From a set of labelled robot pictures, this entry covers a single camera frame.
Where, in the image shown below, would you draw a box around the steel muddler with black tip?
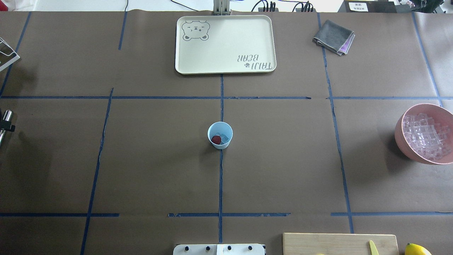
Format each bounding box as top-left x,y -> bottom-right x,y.
0,110 -> 13,144

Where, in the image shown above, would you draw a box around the yellow lemon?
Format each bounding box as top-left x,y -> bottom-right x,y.
404,243 -> 432,255

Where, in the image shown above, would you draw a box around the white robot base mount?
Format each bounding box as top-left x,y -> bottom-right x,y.
173,243 -> 266,255

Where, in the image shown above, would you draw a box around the light blue plastic cup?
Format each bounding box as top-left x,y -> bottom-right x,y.
207,121 -> 233,150

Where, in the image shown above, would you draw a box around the wooden cutting board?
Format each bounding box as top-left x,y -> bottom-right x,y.
282,233 -> 400,255

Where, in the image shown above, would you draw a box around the red strawberry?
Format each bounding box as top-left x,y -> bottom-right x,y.
211,135 -> 222,145

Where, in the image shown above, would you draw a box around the grey folded cloth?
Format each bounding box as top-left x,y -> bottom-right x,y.
312,20 -> 355,56

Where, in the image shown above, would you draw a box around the yellow plastic knife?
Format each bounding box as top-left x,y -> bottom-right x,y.
369,240 -> 379,255

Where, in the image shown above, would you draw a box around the pink bowl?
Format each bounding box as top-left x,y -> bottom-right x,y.
394,103 -> 453,166

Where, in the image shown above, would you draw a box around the white wire cup rack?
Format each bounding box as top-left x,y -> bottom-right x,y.
0,38 -> 21,71

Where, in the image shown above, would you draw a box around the clear ice cubes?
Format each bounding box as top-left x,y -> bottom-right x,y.
402,113 -> 452,161

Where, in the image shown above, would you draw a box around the cream bear serving tray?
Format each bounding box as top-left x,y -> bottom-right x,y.
175,15 -> 277,75

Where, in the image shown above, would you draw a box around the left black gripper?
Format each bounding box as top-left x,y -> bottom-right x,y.
0,120 -> 16,132

